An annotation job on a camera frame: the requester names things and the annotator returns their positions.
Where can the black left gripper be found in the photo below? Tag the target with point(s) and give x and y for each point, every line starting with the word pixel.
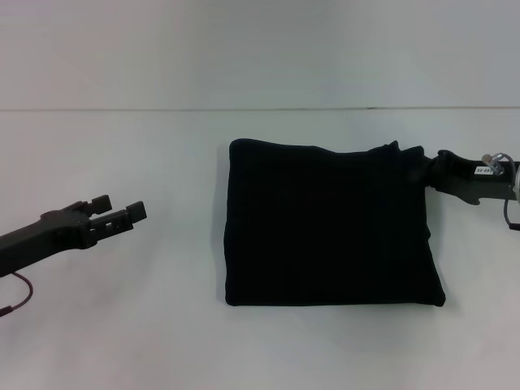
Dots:
pixel 44 239

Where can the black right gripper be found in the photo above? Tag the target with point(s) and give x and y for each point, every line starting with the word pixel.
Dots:
pixel 475 178

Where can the black shirt with FREE print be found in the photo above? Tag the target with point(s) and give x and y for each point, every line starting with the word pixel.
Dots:
pixel 325 227

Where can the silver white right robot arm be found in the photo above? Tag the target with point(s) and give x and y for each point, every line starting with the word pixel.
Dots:
pixel 518 185

